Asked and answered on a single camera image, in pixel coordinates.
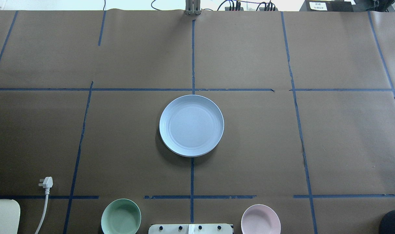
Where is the white power cord with plug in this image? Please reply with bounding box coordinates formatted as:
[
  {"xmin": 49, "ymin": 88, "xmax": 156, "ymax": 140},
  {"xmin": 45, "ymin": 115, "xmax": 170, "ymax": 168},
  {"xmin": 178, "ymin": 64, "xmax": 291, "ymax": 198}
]
[{"xmin": 34, "ymin": 176, "xmax": 53, "ymax": 234}]

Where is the pink bowl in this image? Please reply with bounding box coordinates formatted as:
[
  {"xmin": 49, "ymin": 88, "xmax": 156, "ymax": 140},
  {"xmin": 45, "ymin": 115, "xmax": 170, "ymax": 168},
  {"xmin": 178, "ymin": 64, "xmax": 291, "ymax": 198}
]
[{"xmin": 241, "ymin": 204, "xmax": 282, "ymax": 234}]

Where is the blue plate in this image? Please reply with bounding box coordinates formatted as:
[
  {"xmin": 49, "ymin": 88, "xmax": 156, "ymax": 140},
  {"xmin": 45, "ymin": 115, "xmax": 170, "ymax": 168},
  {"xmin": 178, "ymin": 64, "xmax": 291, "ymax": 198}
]
[{"xmin": 158, "ymin": 95, "xmax": 225, "ymax": 158}]

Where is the dark blue saucepan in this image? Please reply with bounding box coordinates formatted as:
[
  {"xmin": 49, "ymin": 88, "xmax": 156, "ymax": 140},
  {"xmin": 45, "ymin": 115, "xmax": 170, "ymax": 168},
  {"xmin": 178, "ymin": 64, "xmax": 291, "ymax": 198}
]
[{"xmin": 378, "ymin": 210, "xmax": 395, "ymax": 234}]

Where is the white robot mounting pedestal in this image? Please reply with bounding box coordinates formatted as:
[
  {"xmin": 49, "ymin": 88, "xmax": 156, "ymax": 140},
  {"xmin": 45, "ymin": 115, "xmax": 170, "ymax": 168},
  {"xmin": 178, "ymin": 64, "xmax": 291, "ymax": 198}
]
[{"xmin": 148, "ymin": 223, "xmax": 234, "ymax": 234}]

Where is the green bowl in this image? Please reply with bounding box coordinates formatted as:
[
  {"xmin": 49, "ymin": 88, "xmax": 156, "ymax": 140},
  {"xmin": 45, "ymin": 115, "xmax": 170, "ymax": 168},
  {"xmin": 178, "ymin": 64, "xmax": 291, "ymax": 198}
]
[{"xmin": 101, "ymin": 199, "xmax": 142, "ymax": 234}]

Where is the aluminium frame post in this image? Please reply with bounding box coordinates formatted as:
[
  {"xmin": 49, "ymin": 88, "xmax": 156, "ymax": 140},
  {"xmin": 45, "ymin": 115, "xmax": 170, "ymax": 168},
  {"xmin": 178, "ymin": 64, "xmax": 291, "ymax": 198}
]
[{"xmin": 184, "ymin": 0, "xmax": 201, "ymax": 15}]

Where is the black box with label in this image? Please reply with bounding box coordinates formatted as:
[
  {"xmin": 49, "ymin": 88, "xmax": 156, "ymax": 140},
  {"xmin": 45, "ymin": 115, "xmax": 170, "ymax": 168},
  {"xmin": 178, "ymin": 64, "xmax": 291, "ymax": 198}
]
[{"xmin": 299, "ymin": 0, "xmax": 354, "ymax": 12}]

